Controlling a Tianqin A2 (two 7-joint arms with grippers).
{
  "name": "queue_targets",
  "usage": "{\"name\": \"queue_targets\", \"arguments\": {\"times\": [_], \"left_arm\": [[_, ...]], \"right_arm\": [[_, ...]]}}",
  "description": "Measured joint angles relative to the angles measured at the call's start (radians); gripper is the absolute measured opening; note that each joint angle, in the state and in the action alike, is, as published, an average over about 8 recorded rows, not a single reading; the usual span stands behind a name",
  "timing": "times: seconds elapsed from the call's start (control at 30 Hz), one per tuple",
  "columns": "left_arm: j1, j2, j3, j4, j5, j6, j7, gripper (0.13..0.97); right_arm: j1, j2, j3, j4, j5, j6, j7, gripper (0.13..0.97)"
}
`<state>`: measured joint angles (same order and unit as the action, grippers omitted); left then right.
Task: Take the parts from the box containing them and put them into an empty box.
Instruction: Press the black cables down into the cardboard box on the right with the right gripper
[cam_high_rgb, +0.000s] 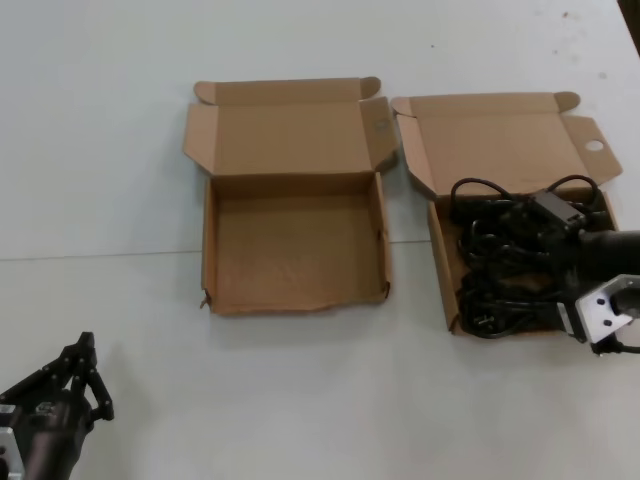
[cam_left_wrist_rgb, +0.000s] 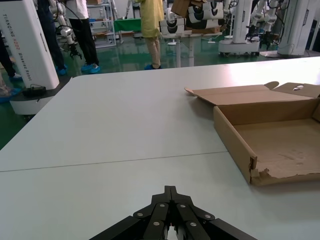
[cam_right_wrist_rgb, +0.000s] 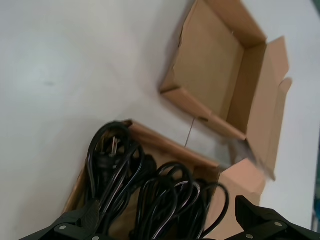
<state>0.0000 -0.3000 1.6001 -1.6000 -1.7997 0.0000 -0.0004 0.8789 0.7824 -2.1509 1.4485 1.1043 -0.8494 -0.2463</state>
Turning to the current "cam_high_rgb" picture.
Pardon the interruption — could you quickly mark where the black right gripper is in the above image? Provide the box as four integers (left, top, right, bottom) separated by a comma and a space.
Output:
541, 223, 585, 275

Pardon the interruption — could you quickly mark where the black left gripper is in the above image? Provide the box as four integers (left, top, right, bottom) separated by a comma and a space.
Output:
0, 331, 117, 442

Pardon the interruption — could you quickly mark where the black power cable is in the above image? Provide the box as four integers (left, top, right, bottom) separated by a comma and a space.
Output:
449, 174, 609, 236
459, 217, 569, 294
457, 272, 574, 342

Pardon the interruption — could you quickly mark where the cardboard box with round hole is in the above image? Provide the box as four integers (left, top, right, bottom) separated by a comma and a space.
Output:
389, 91, 626, 336

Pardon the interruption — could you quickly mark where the cardboard box with torn edge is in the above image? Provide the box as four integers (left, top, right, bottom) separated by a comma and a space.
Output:
180, 76, 400, 317

